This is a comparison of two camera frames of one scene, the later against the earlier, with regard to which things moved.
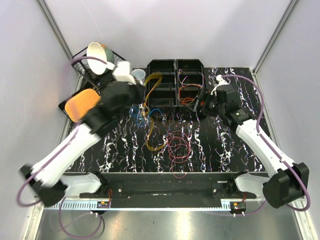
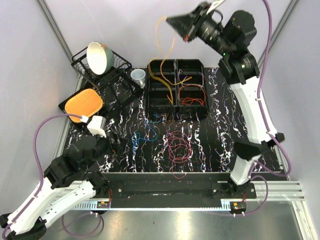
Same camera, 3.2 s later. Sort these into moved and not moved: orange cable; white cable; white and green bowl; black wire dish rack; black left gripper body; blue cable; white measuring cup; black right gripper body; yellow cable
Moved: black left gripper body; black right gripper body; blue cable; yellow cable
Not moved: white measuring cup; black wire dish rack; white and green bowl; orange cable; white cable
